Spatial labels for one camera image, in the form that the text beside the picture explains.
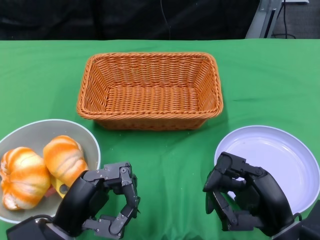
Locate grey-green bowl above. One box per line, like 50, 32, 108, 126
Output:
0, 118, 102, 225

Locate thin cable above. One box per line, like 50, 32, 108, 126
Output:
161, 0, 173, 40

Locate yellow toy cake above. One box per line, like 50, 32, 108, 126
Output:
51, 176, 72, 199

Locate grey metal frame post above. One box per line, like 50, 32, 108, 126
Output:
244, 0, 278, 40

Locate black cloth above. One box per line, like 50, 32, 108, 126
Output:
0, 0, 261, 41

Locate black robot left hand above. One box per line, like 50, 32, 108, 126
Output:
53, 161, 141, 238

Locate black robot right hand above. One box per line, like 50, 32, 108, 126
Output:
202, 151, 296, 237

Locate lavender plate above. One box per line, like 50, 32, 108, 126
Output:
214, 125, 320, 213

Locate orange wicker basket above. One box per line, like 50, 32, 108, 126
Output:
76, 51, 224, 132

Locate black floor cable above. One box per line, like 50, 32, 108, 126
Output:
272, 0, 296, 39

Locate plain green tablecloth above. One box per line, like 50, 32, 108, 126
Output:
0, 37, 320, 240

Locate orange white ring bread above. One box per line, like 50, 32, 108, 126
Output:
42, 135, 89, 186
0, 146, 52, 211

